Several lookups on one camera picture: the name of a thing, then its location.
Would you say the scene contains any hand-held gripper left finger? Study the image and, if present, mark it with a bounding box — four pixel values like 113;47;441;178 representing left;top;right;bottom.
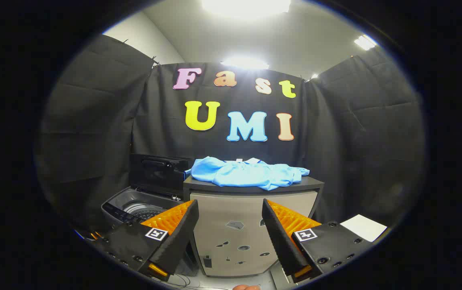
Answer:
94;199;200;282

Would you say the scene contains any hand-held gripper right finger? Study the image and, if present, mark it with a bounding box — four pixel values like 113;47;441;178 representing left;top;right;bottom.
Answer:
262;198;376;283

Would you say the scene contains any light blue polo shirt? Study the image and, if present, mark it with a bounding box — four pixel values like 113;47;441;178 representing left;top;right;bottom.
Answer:
185;156;310;191

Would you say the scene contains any grey cabinet with black top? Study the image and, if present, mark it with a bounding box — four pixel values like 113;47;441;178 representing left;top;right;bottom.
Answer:
183;175;325;278

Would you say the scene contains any white paper sheet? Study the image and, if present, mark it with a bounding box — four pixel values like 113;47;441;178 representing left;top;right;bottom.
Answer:
340;214;387;242

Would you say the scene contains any black backdrop cloth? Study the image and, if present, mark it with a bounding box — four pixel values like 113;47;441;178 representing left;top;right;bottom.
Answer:
35;34;427;238

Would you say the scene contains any ceiling light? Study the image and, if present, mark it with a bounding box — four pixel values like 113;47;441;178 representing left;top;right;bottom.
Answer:
354;35;377;51
202;0;292;17

